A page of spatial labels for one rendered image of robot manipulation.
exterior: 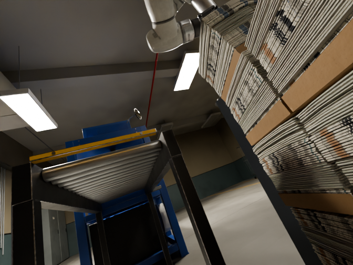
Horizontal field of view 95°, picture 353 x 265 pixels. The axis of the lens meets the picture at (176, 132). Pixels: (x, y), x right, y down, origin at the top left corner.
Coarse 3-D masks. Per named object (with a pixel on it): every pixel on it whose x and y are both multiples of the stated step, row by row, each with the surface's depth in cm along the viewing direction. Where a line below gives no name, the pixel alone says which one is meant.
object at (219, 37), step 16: (240, 0) 58; (208, 16) 57; (224, 16) 56; (240, 16) 55; (208, 32) 57; (224, 32) 54; (240, 32) 54; (208, 48) 64; (224, 48) 56; (208, 64) 71; (224, 64) 61; (208, 80) 80; (224, 80) 67
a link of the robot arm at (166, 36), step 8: (152, 24) 68; (160, 24) 66; (168, 24) 66; (176, 24) 69; (152, 32) 70; (160, 32) 68; (168, 32) 68; (176, 32) 70; (152, 40) 70; (160, 40) 70; (168, 40) 71; (176, 40) 72; (152, 48) 72; (160, 48) 73; (168, 48) 74
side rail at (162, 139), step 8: (160, 136) 72; (168, 136) 68; (168, 144) 67; (176, 144) 68; (160, 152) 78; (168, 152) 67; (176, 152) 66; (160, 160) 82; (168, 160) 69; (152, 168) 107; (160, 168) 86; (168, 168) 84; (152, 176) 113; (160, 176) 97; (152, 184) 121
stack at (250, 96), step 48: (288, 0) 29; (336, 0) 22; (288, 48) 32; (240, 96) 57; (336, 96) 26; (288, 144) 42; (336, 144) 29; (288, 192) 52; (336, 192) 34; (336, 240) 40
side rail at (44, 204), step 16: (16, 176) 50; (32, 176) 51; (16, 192) 48; (32, 192) 49; (48, 192) 59; (64, 192) 74; (48, 208) 65; (64, 208) 77; (80, 208) 94; (96, 208) 137
